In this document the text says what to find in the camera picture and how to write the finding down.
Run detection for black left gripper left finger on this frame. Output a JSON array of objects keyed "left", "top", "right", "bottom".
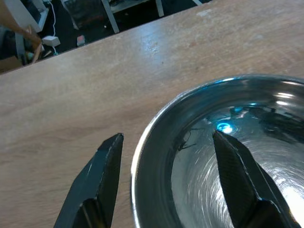
[{"left": 53, "top": 133, "right": 124, "bottom": 228}]

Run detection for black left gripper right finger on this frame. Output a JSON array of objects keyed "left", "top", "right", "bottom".
[{"left": 212, "top": 130, "right": 302, "bottom": 228}]

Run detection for stainless steel bowl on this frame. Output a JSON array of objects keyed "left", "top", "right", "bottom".
[{"left": 131, "top": 74, "right": 304, "bottom": 228}]

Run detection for brown cardboard box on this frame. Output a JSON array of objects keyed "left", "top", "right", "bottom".
[{"left": 0, "top": 56, "right": 24, "bottom": 73}]

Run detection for white power adapter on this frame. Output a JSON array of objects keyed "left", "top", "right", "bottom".
[{"left": 41, "top": 35, "right": 61, "bottom": 48}]

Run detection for grey metal table leg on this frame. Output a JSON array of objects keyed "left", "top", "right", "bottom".
[
  {"left": 101, "top": 0, "right": 120, "bottom": 34},
  {"left": 155, "top": 0, "right": 165, "bottom": 18}
]

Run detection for white cabinet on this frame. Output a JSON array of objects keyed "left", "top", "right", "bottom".
[{"left": 4, "top": 0, "right": 50, "bottom": 33}]

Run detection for white cable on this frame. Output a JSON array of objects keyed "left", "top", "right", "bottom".
[{"left": 43, "top": 0, "right": 59, "bottom": 56}]

